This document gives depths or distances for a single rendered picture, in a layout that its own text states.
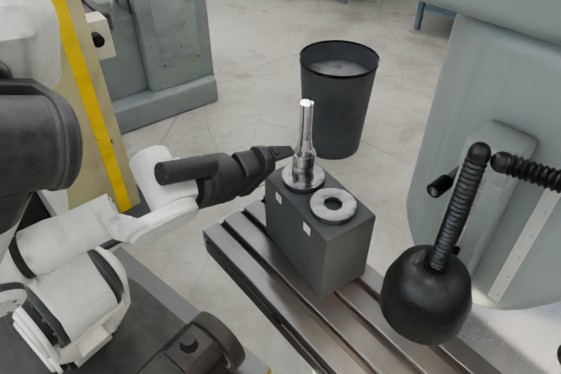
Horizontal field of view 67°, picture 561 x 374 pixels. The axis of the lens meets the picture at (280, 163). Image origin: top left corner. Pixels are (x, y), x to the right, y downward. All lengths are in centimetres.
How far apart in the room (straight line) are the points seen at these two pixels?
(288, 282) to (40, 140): 65
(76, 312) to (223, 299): 124
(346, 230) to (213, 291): 138
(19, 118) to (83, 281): 54
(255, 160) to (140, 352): 78
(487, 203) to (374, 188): 224
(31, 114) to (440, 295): 37
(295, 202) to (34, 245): 45
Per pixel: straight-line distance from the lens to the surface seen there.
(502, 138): 37
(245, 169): 73
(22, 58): 51
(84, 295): 92
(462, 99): 40
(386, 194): 259
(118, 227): 65
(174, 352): 130
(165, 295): 165
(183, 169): 63
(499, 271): 48
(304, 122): 79
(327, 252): 80
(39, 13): 52
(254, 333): 199
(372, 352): 89
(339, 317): 91
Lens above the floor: 175
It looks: 40 degrees down
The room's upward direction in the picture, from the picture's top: straight up
